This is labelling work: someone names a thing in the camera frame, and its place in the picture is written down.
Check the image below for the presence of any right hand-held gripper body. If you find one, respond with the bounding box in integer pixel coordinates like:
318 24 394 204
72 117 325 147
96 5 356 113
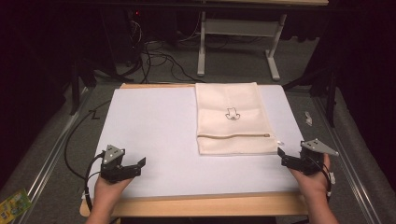
298 138 340 175

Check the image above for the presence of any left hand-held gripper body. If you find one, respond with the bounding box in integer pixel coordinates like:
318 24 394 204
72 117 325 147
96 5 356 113
99 144 133 184

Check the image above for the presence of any cream zippered mesh bag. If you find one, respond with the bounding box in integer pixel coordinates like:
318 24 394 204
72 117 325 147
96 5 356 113
194 81 279 156

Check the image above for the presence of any person's right hand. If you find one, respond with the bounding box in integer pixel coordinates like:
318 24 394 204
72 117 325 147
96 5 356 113
288 153 332 204

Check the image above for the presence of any person's left hand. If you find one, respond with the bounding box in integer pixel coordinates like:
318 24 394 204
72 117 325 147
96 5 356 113
92 174 134 217

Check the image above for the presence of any white table mat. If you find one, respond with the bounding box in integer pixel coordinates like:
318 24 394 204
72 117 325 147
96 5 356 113
81 85 305 201

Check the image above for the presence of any black metal stand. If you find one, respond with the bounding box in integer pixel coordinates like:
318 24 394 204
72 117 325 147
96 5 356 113
68 55 98 117
282 60 340 129

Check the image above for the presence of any wooden table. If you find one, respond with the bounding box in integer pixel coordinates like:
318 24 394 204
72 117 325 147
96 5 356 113
78 81 310 218

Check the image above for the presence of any green printed packet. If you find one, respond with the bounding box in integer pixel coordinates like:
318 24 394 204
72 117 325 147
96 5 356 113
0 188 34 224

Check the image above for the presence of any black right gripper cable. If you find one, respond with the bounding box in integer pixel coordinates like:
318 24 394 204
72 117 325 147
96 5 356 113
311 157 334 200

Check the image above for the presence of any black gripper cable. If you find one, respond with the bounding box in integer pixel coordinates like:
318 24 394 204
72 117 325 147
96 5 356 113
64 99 112 213
311 157 334 200

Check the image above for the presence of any metal floor rail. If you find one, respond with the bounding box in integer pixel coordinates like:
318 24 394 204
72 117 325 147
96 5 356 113
12 87 94 224
312 96 386 224

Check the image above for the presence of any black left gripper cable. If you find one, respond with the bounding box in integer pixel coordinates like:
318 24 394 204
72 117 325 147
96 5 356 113
64 99 112 213

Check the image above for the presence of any bundle of black floor cables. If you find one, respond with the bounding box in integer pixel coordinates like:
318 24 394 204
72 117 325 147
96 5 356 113
124 10 206 84

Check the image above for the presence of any white metal desk frame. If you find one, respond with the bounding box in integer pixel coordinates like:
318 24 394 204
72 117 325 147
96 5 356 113
196 10 288 82

